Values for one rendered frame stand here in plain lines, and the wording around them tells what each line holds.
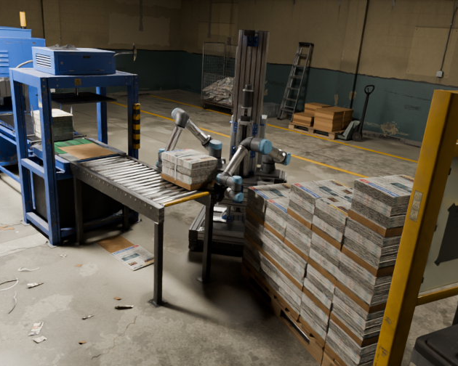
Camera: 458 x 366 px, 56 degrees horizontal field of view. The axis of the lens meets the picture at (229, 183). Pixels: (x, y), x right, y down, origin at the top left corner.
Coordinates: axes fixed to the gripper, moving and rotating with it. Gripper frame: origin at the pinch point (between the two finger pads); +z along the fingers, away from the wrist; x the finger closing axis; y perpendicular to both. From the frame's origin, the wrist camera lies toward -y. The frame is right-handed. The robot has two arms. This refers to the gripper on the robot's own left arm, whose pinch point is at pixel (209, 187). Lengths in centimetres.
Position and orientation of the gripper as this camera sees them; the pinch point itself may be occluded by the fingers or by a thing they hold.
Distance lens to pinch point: 356.4
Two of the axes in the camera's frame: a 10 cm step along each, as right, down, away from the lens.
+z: -7.1, -2.8, 6.5
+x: -7.0, 1.9, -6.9
